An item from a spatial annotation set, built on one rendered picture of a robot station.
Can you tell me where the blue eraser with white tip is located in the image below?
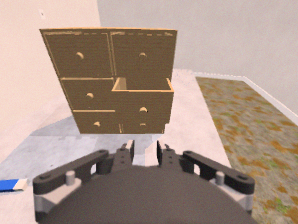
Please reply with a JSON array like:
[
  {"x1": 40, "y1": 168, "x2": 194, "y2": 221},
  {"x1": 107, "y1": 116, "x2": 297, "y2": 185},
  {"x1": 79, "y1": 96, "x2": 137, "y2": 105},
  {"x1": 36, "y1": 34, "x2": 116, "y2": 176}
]
[{"x1": 0, "y1": 179, "x2": 30, "y2": 193}]

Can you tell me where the brown wooden chest of drawers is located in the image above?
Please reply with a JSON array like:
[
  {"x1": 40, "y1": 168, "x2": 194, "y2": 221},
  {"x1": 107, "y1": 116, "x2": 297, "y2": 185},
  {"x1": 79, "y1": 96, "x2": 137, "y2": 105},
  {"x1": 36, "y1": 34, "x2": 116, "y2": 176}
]
[{"x1": 39, "y1": 27, "x2": 178, "y2": 134}]

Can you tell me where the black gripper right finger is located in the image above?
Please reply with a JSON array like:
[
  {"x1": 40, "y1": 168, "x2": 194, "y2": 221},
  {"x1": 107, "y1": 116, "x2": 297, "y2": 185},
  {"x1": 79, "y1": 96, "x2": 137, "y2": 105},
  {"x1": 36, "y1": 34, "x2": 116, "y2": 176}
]
[{"x1": 156, "y1": 140, "x2": 255, "y2": 216}]

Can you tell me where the brown wooden drawer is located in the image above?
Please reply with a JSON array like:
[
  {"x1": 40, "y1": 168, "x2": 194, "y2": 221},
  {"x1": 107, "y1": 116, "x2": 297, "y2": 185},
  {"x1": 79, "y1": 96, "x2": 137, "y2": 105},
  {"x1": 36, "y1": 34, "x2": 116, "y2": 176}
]
[
  {"x1": 112, "y1": 78, "x2": 174, "y2": 124},
  {"x1": 61, "y1": 78, "x2": 114, "y2": 109},
  {"x1": 73, "y1": 110, "x2": 121, "y2": 133},
  {"x1": 111, "y1": 32, "x2": 173, "y2": 76},
  {"x1": 45, "y1": 32, "x2": 113, "y2": 75},
  {"x1": 122, "y1": 124, "x2": 163, "y2": 133}
]

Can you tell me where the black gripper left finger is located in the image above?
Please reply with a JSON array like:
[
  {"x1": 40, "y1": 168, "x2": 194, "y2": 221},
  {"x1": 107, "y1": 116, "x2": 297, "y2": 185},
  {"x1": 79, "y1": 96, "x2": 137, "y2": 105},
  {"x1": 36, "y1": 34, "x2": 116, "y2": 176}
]
[{"x1": 32, "y1": 140, "x2": 135, "y2": 223}]

